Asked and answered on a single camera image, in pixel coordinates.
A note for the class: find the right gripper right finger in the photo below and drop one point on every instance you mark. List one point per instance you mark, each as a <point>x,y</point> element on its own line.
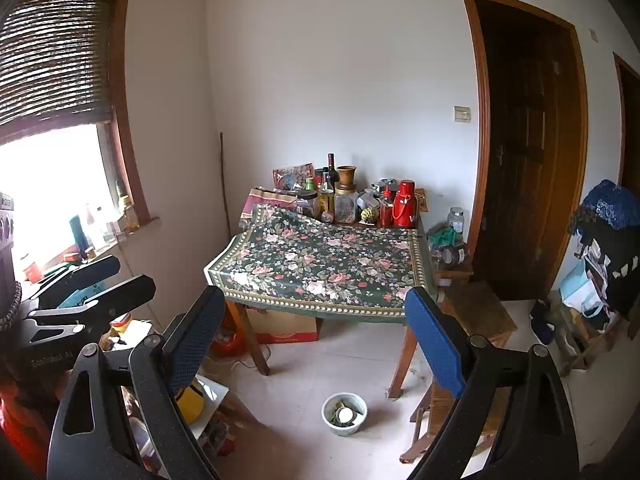
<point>536,438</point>

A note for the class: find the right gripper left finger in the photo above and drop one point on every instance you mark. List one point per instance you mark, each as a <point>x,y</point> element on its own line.
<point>91,436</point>

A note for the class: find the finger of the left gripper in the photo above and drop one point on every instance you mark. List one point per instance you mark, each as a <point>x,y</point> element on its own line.
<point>119,299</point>
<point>73,286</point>

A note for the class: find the white trash bucket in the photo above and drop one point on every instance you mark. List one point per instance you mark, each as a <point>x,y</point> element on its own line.
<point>344,413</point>

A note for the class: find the yellow object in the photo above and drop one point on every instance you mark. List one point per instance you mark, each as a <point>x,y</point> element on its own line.
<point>190,401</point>

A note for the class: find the wooden stool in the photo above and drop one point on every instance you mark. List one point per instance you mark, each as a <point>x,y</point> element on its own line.
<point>448,332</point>

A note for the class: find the wooden table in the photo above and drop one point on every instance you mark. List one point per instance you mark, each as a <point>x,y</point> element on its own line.
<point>325,329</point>

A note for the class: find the clothes pile on rack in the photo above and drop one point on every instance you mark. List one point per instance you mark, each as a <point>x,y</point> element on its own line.
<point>605,280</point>

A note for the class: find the maroon patterned cloth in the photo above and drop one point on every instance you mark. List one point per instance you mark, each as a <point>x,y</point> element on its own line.
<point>260,196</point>

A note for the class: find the cardboard box under table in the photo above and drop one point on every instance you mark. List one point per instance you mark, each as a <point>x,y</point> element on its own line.
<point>277,327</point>

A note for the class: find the glass jar by door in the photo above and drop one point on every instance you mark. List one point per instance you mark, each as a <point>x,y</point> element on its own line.
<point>456,219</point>

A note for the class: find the window blind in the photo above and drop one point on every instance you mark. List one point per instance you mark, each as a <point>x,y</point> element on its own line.
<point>54,63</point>

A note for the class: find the red thermos jug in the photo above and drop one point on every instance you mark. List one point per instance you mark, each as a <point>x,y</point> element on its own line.
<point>405,209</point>

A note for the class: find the red sauce bottle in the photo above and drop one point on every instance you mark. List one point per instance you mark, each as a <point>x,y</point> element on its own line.
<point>386,208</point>

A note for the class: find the small red-white jar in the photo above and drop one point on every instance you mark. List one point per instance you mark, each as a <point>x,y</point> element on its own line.
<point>327,216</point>

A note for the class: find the oil glass bottle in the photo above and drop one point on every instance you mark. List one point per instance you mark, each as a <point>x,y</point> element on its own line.
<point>326,194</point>

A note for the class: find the clear jar gold lid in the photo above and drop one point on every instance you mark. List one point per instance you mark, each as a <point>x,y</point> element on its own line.
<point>345,203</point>

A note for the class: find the dark wooden door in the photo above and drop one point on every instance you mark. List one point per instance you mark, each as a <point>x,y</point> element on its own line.
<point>532,99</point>

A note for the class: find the brown ceramic vase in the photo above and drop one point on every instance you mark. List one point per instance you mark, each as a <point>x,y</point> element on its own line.
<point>347,176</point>

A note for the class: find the wall light switch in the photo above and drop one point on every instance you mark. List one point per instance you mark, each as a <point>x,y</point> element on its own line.
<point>462,114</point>

